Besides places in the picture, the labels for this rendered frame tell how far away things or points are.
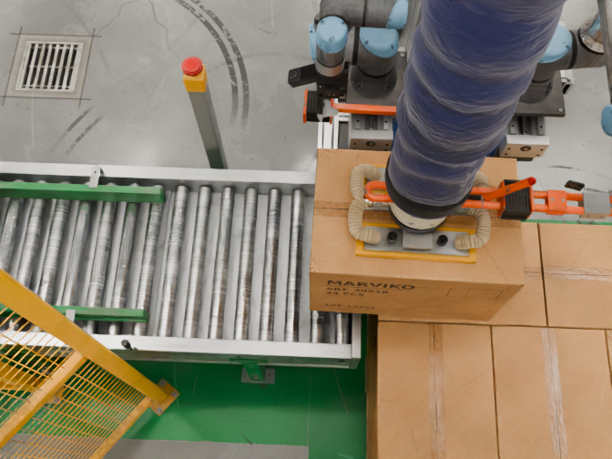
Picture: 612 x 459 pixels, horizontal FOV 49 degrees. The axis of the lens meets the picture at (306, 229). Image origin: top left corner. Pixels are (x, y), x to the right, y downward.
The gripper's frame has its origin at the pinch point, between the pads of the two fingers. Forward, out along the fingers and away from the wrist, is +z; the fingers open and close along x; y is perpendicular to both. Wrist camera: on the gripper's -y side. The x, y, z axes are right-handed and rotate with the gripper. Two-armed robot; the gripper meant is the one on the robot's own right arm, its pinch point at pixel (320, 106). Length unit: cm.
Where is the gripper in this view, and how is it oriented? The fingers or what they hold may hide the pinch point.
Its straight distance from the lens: 196.3
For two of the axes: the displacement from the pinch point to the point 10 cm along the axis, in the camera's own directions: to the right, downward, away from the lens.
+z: -0.1, 3.6, 9.3
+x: 0.7, -9.3, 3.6
